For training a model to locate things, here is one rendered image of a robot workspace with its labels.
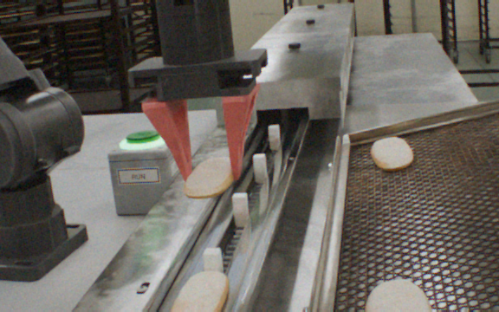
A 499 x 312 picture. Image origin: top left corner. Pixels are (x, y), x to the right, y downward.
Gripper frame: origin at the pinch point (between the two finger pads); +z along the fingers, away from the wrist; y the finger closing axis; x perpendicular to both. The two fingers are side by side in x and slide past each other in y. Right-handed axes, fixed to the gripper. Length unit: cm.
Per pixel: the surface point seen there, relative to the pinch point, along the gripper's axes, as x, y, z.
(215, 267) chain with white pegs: -3.5, 0.1, 7.2
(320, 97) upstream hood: 45.1, 5.9, 3.7
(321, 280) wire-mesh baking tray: -13.7, 9.5, 3.9
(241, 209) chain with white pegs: 10.5, 0.0, 7.2
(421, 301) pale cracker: -20.8, 15.6, 2.2
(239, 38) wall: 700, -118, 70
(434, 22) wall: 700, 76, 67
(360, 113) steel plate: 65, 11, 11
